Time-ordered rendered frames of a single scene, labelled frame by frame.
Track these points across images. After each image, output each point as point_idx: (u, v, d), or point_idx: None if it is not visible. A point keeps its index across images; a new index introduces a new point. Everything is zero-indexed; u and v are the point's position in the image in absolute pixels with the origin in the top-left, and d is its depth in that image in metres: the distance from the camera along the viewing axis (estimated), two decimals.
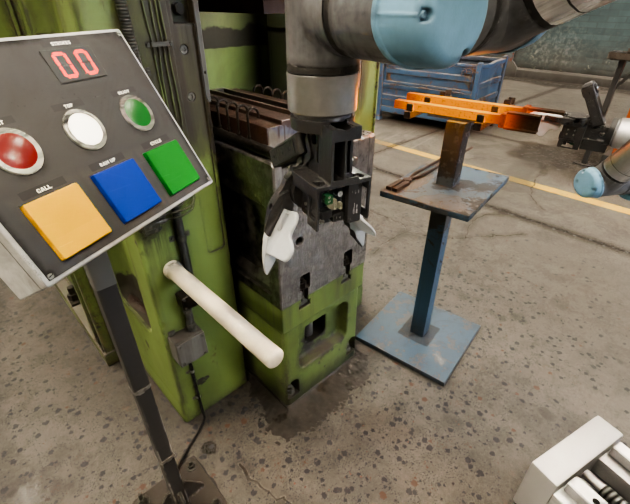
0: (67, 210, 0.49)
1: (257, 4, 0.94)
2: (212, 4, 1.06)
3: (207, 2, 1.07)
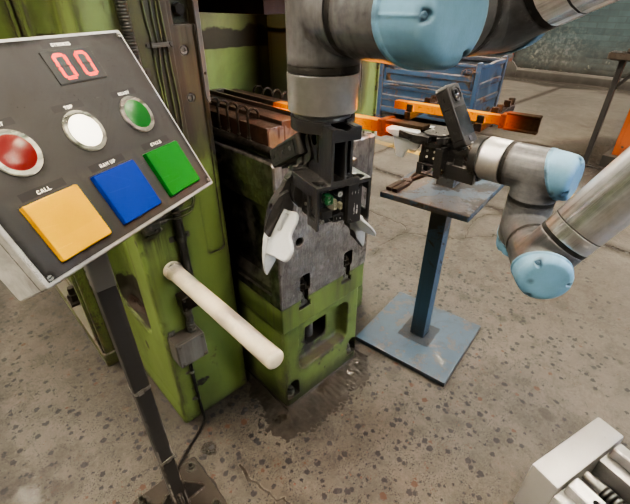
0: (67, 212, 0.49)
1: (257, 4, 0.94)
2: (212, 4, 1.06)
3: (207, 3, 1.07)
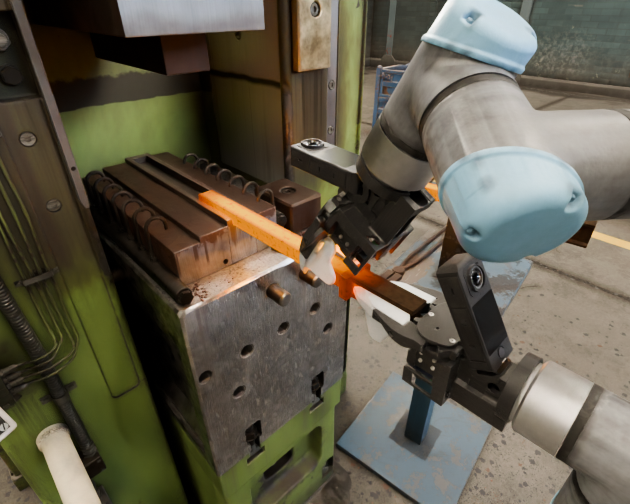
0: None
1: (157, 59, 0.60)
2: (108, 50, 0.72)
3: (102, 47, 0.73)
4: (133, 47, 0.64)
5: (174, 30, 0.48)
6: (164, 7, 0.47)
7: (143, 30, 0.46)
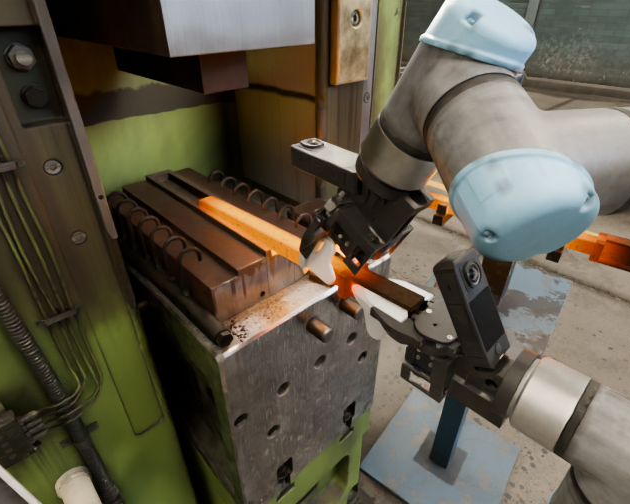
0: None
1: (192, 76, 0.54)
2: (133, 63, 0.66)
3: (126, 59, 0.68)
4: (164, 61, 0.59)
5: (222, 47, 0.43)
6: (212, 22, 0.41)
7: (189, 48, 0.41)
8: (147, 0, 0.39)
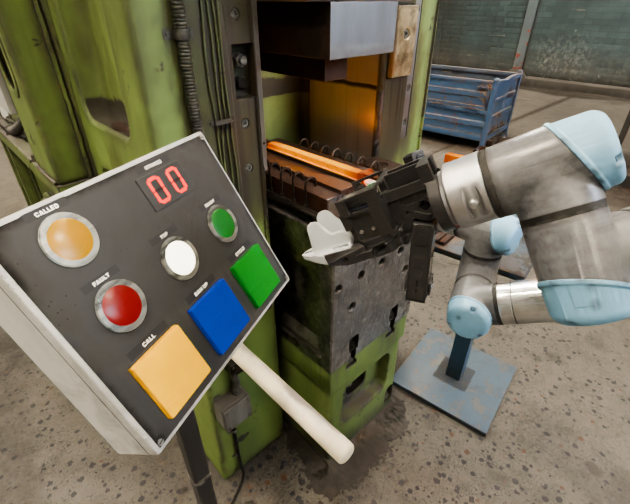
0: (172, 361, 0.45)
1: (317, 71, 0.90)
2: (264, 63, 1.02)
3: None
4: (294, 62, 0.95)
5: (351, 55, 0.79)
6: (349, 41, 0.77)
7: (338, 55, 0.77)
8: (320, 30, 0.75)
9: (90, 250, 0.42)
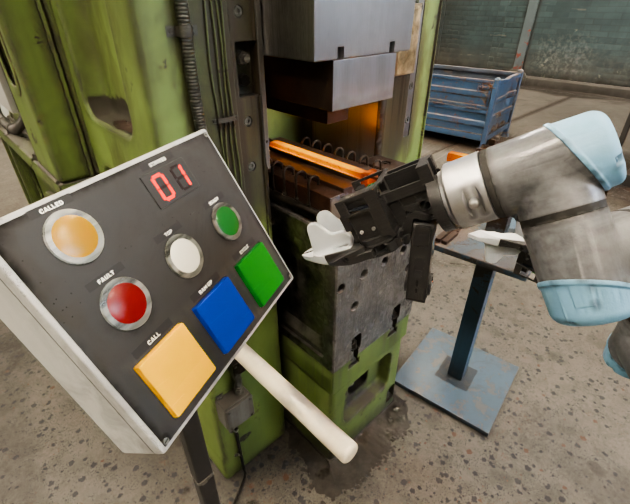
0: (177, 359, 0.45)
1: (320, 114, 0.95)
2: (269, 102, 1.07)
3: None
4: (298, 104, 1.00)
5: (352, 104, 0.84)
6: (350, 93, 0.82)
7: (340, 106, 0.82)
8: (323, 85, 0.80)
9: (95, 247, 0.41)
